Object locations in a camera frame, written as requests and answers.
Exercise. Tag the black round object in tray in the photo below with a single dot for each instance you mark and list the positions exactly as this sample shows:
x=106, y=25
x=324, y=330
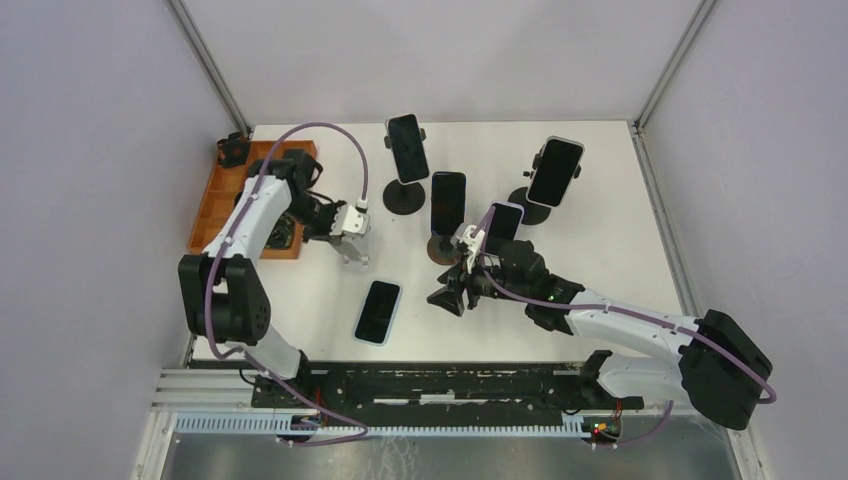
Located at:
x=282, y=235

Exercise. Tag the wooden compartment tray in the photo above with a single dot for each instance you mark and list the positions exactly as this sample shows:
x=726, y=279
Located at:
x=219, y=200

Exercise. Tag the white slotted cable duct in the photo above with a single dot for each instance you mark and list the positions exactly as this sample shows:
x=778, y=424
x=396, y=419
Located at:
x=290, y=426

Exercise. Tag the phone with light blue case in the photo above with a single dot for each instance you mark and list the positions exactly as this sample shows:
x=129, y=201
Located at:
x=377, y=313

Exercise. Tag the aluminium frame rail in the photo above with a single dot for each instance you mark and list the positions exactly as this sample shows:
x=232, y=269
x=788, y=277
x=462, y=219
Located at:
x=690, y=34
x=208, y=64

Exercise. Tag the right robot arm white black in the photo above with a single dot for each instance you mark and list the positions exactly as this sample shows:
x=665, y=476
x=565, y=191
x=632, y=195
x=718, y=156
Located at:
x=708, y=362

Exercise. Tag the black phone dark case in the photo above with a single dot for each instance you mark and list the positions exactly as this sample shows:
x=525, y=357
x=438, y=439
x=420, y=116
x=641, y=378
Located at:
x=448, y=199

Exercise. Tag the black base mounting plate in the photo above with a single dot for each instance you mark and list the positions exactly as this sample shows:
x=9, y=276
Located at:
x=453, y=394

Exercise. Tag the phone with white case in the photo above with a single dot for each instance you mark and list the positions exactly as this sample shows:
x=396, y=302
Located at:
x=554, y=168
x=505, y=222

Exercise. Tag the black phone stand right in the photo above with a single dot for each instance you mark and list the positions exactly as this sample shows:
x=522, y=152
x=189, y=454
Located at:
x=533, y=214

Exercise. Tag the phone with white case right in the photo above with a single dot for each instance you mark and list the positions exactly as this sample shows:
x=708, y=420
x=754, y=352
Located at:
x=554, y=168

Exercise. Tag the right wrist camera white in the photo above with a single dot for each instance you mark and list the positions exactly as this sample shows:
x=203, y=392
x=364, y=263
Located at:
x=468, y=240

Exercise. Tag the small black orange clamp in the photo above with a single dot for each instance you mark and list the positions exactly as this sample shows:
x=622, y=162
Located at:
x=233, y=151

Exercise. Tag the phone with white case centre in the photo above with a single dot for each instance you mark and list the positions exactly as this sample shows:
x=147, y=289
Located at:
x=505, y=222

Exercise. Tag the aluminium frame rail right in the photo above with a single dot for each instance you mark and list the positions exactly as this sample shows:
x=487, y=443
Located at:
x=690, y=34

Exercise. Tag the silver folding phone stand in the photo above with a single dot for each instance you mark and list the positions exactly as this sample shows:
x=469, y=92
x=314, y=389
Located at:
x=355, y=248

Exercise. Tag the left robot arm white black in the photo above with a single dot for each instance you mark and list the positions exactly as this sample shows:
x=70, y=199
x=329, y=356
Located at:
x=224, y=299

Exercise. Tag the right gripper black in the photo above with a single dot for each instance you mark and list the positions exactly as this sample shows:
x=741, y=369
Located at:
x=449, y=298

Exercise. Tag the aluminium frame rail left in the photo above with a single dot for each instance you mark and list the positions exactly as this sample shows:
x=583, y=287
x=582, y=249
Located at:
x=208, y=64

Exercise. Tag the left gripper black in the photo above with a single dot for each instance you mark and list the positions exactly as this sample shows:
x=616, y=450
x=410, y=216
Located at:
x=325, y=232

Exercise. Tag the phone stand brown round base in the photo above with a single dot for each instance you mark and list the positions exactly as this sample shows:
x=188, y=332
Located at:
x=440, y=247

